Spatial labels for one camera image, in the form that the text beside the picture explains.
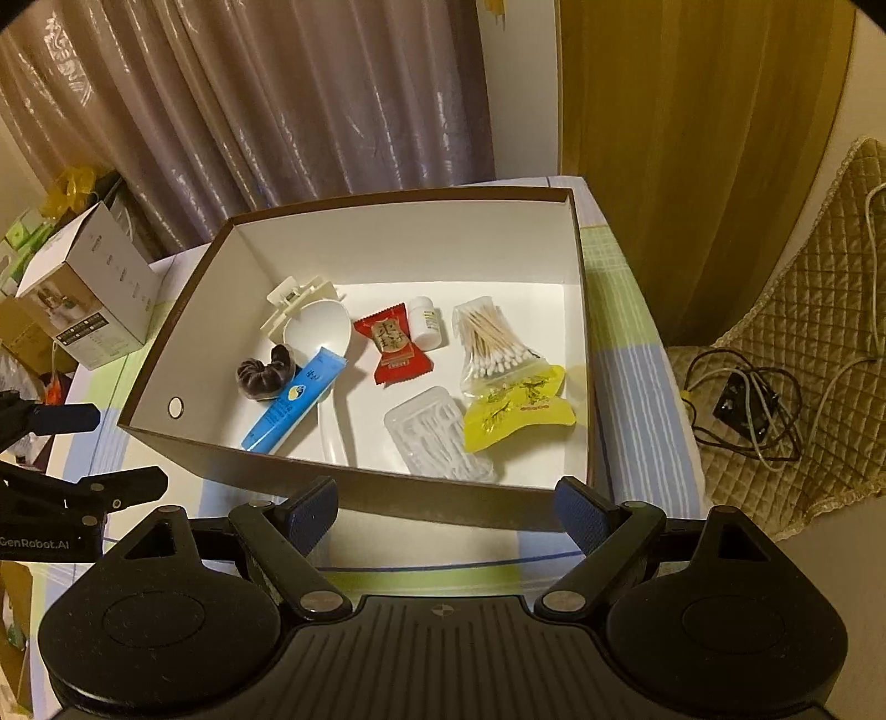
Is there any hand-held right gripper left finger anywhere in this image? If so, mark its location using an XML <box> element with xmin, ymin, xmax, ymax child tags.
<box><xmin>114</xmin><ymin>475</ymin><xmax>354</xmax><ymax>620</ymax></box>

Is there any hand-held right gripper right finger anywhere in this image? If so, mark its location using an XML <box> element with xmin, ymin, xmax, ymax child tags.
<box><xmin>536</xmin><ymin>476</ymin><xmax>776</xmax><ymax>620</ymax></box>

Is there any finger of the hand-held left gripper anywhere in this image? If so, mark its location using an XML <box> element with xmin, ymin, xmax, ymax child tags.
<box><xmin>0</xmin><ymin>391</ymin><xmax>100</xmax><ymax>451</ymax></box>
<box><xmin>79</xmin><ymin>466</ymin><xmax>169</xmax><ymax>513</ymax></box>

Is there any blue and white tube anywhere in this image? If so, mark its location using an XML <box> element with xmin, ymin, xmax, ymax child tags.
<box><xmin>241</xmin><ymin>348</ymin><xmax>347</xmax><ymax>454</ymax></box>

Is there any yellow snack packet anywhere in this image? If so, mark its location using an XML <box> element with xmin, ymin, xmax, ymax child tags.
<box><xmin>462</xmin><ymin>364</ymin><xmax>579</xmax><ymax>451</ymax></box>

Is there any clear floss pick box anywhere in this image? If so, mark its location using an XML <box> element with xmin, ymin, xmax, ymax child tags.
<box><xmin>384</xmin><ymin>385</ymin><xmax>503</xmax><ymax>484</ymax></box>

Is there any brown velvet scrunchie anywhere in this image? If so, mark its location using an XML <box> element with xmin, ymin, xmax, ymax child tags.
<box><xmin>236</xmin><ymin>342</ymin><xmax>300</xmax><ymax>404</ymax></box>

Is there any white plastic spoon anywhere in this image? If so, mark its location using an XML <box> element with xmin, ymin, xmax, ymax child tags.
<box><xmin>282</xmin><ymin>300</ymin><xmax>353</xmax><ymax>466</ymax></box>

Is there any red candy packet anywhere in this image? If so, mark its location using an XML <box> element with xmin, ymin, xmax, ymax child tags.
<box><xmin>353</xmin><ymin>303</ymin><xmax>434</xmax><ymax>384</ymax></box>

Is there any bag of cotton swabs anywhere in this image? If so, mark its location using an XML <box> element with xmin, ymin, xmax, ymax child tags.
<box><xmin>452</xmin><ymin>297</ymin><xmax>548</xmax><ymax>397</ymax></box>

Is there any cream hair clip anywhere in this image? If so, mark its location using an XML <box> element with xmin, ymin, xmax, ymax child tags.
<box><xmin>261</xmin><ymin>275</ymin><xmax>347</xmax><ymax>340</ymax></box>

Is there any small white bottle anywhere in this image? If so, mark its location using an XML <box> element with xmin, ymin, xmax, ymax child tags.
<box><xmin>406</xmin><ymin>296</ymin><xmax>444</xmax><ymax>349</ymax></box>

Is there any brown cardboard box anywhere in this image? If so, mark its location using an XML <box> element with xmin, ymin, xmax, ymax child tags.
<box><xmin>117</xmin><ymin>187</ymin><xmax>597</xmax><ymax>533</ymax></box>

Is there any brown cardboard carton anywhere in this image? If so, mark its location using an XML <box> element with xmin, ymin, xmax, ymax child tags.
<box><xmin>0</xmin><ymin>297</ymin><xmax>77</xmax><ymax>375</ymax></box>

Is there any white product box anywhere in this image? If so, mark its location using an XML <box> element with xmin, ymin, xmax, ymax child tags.
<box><xmin>17</xmin><ymin>204</ymin><xmax>157</xmax><ymax>368</ymax></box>

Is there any checked tablecloth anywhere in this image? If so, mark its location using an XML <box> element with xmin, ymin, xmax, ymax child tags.
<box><xmin>0</xmin><ymin>178</ymin><xmax>708</xmax><ymax>714</ymax></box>

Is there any green packet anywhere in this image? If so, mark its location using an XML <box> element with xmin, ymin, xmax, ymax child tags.
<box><xmin>3</xmin><ymin>211</ymin><xmax>53</xmax><ymax>250</ymax></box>

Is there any yellow plastic bag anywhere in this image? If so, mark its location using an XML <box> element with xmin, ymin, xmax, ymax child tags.
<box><xmin>42</xmin><ymin>166</ymin><xmax>98</xmax><ymax>215</ymax></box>

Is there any beige quilted cover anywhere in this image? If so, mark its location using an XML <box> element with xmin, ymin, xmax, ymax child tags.
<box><xmin>668</xmin><ymin>137</ymin><xmax>886</xmax><ymax>541</ymax></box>

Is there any shiny beige curtain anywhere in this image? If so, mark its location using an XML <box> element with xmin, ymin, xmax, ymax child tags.
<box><xmin>0</xmin><ymin>0</ymin><xmax>496</xmax><ymax>250</ymax></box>

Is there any wooden door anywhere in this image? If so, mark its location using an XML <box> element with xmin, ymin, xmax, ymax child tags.
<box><xmin>557</xmin><ymin>0</ymin><xmax>859</xmax><ymax>347</ymax></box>

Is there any black adapter with cables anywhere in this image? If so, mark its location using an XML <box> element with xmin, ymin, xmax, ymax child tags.
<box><xmin>682</xmin><ymin>346</ymin><xmax>807</xmax><ymax>472</ymax></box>

